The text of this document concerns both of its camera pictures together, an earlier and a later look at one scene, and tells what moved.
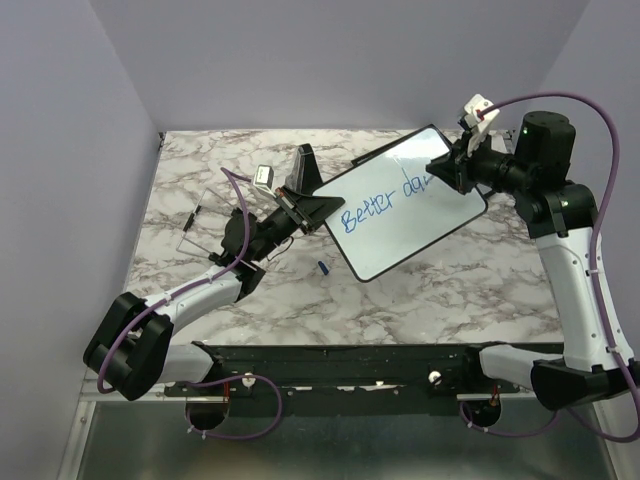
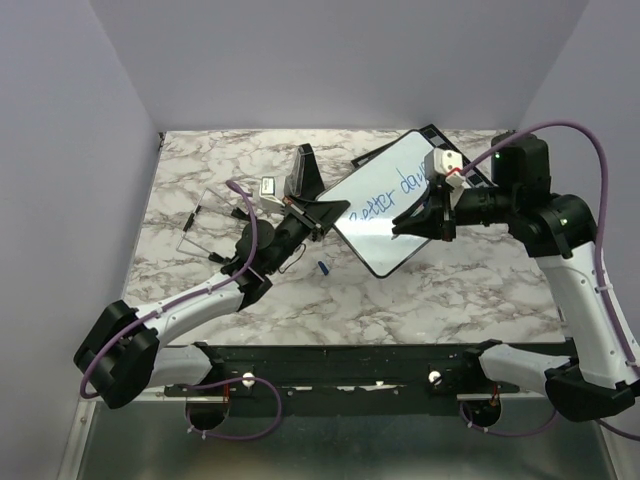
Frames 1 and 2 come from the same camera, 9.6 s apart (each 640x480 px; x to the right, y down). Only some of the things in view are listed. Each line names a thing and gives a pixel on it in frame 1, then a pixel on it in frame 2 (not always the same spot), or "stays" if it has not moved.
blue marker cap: [323, 268] stays
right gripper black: [456, 167] -> [432, 219]
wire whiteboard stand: [188, 223] stays
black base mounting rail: [344, 380] stays
